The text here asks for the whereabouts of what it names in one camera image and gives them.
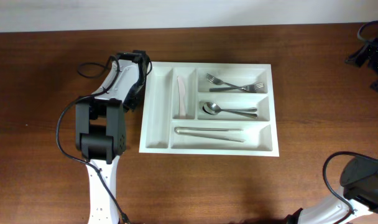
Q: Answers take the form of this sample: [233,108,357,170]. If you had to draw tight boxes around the steel tongs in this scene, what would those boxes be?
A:
[173,127,245,142]

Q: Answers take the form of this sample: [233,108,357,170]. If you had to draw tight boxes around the steel fork straight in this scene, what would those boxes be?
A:
[209,83,265,93]

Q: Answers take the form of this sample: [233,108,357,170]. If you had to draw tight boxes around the steel fork angled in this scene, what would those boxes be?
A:
[206,73,238,87]

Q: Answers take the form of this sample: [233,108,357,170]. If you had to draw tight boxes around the white cutlery tray organizer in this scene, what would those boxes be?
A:
[139,62,279,157]

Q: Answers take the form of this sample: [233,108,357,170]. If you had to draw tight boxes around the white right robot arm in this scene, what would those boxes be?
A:
[283,21,378,224]

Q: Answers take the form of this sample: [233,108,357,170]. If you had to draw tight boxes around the steel tablespoon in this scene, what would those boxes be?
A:
[202,105,257,114]
[204,102,258,119]

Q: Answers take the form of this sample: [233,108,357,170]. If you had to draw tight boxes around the pink plastic knife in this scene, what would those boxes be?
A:
[177,76,187,119]

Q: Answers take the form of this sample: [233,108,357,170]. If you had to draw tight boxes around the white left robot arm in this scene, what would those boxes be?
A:
[75,50,152,223]

